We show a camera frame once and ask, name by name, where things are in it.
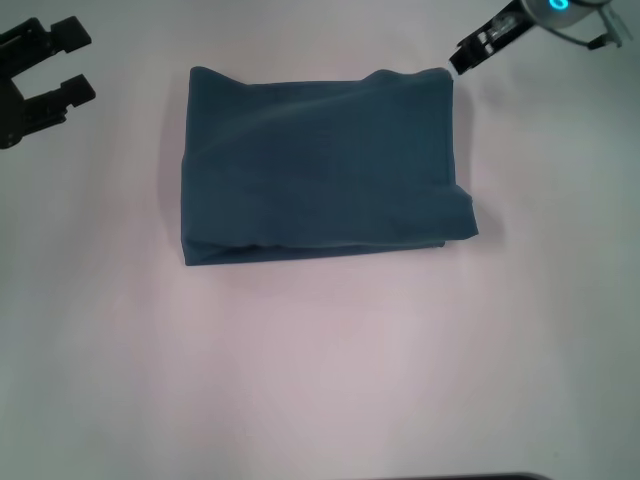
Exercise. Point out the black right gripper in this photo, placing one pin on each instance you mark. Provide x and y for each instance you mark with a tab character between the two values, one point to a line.
500	27

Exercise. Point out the blue shirt with pink print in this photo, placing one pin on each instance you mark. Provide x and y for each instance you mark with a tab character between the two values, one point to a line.
320	170

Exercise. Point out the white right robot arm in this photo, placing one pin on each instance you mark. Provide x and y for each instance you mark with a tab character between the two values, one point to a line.
565	10

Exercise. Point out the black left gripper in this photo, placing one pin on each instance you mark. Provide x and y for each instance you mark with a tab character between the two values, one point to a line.
10	115

